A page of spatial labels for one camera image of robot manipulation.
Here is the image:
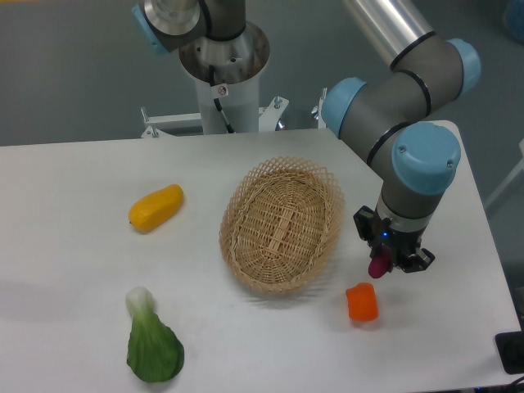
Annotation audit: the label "black device at table corner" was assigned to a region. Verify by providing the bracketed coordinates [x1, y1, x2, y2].
[495, 331, 523, 375]

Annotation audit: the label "white frame at right edge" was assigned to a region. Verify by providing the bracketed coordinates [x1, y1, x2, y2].
[484, 139, 524, 215]

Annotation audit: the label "woven wicker basket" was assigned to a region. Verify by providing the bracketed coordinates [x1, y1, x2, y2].
[219, 156, 345, 294]

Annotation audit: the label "green bok choy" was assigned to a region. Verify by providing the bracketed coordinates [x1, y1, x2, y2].
[125, 287, 185, 383]

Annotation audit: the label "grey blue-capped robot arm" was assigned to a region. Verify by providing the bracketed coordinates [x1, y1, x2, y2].
[132, 1, 481, 278]

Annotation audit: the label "white pedestal base brackets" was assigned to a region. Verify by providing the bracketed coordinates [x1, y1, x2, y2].
[139, 87, 330, 139]

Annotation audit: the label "purple sweet potato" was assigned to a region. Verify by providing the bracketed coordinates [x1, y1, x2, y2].
[368, 246, 391, 279]

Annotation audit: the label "black cable on pedestal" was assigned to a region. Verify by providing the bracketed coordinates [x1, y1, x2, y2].
[208, 64, 237, 135]

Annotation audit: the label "yellow mango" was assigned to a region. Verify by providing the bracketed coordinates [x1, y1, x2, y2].
[128, 184, 184, 233]

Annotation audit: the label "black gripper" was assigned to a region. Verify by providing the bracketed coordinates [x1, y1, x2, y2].
[353, 206, 435, 273]

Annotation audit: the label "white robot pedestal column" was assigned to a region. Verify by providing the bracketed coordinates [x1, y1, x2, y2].
[194, 76, 260, 133]

